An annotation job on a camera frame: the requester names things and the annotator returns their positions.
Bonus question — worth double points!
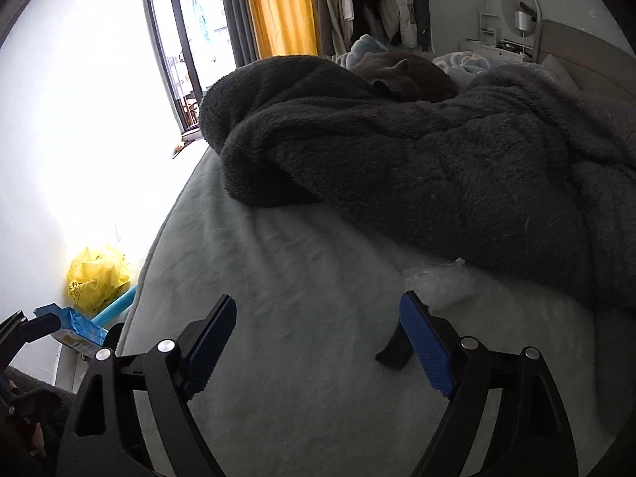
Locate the light blue patterned blanket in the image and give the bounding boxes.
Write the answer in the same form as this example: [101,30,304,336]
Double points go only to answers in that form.
[338,35,498,80]

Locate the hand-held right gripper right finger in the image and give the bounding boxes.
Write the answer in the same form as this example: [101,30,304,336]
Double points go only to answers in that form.
[399,291,580,477]

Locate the dark grey hanging pants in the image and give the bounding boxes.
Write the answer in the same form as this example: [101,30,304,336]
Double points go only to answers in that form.
[412,0,434,53]

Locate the cyan plastic stick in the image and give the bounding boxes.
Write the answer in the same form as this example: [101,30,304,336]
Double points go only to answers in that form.
[93,288,138,329]

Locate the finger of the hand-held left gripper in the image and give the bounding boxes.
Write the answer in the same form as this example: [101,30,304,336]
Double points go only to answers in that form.
[0,308,60,365]

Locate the grey pillow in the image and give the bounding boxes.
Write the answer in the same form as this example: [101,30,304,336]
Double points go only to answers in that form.
[541,54,582,91]

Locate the beige hanging garment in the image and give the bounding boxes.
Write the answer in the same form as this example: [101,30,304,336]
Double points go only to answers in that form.
[318,0,357,58]

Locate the dark grey curtain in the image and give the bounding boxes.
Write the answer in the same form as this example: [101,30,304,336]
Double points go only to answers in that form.
[219,0,260,68]

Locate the white shelf organizer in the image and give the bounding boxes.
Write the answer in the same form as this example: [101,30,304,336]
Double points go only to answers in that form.
[478,0,506,43]

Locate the white vanity table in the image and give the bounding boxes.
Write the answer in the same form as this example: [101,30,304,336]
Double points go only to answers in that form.
[460,37,535,63]

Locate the black window frame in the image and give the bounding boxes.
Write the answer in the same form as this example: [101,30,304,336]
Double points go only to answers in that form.
[139,0,230,143]

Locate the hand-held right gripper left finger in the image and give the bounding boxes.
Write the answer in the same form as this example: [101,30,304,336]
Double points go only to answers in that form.
[54,294,238,477]

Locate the bed with grey sheet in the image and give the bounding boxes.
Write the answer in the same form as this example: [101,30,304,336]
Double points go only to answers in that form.
[116,149,628,477]

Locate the white hanging jacket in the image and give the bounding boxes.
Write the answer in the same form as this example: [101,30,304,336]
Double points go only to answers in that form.
[380,0,419,48]

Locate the dark grey fleece blanket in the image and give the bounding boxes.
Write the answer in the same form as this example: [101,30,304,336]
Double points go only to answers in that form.
[199,54,636,310]

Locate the grey upholstered headboard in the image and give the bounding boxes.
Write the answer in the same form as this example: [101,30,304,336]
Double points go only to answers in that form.
[539,19,636,103]

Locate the yellow plastic bag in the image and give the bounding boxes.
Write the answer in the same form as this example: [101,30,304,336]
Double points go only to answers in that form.
[67,246,132,317]

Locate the yellow curtain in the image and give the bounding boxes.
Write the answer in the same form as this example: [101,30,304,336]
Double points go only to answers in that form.
[242,0,319,59]

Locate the grey cat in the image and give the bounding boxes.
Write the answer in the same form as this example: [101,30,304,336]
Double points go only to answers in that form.
[348,52,459,103]

